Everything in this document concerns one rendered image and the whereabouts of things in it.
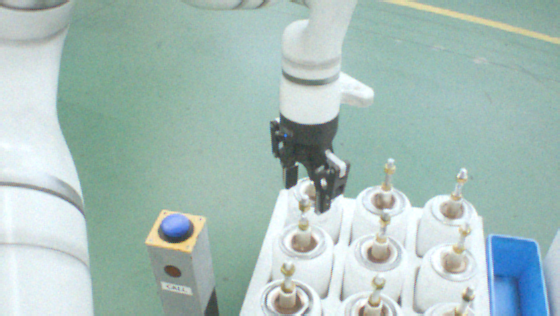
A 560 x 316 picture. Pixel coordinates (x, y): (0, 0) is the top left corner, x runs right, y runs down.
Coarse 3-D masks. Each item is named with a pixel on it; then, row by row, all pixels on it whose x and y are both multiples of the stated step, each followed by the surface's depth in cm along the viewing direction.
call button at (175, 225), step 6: (168, 216) 74; (174, 216) 74; (180, 216) 74; (162, 222) 73; (168, 222) 73; (174, 222) 73; (180, 222) 73; (186, 222) 73; (162, 228) 72; (168, 228) 72; (174, 228) 72; (180, 228) 72; (186, 228) 73; (168, 234) 72; (174, 234) 72; (180, 234) 72
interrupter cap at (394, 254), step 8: (360, 240) 80; (368, 240) 81; (392, 240) 80; (360, 248) 79; (368, 248) 80; (392, 248) 79; (400, 248) 79; (360, 256) 78; (368, 256) 78; (392, 256) 78; (400, 256) 78; (360, 264) 77; (368, 264) 77; (376, 264) 77; (384, 264) 77; (392, 264) 77
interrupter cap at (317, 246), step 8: (296, 224) 83; (288, 232) 82; (312, 232) 82; (320, 232) 82; (280, 240) 81; (288, 240) 81; (312, 240) 81; (320, 240) 81; (280, 248) 80; (288, 248) 79; (296, 248) 80; (304, 248) 80; (312, 248) 80; (320, 248) 79; (296, 256) 78; (304, 256) 78; (312, 256) 78
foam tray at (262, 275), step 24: (480, 216) 95; (408, 240) 90; (480, 240) 90; (264, 264) 86; (336, 264) 86; (408, 264) 86; (336, 288) 82; (408, 288) 82; (480, 288) 81; (240, 312) 79; (336, 312) 79; (408, 312) 78; (480, 312) 78
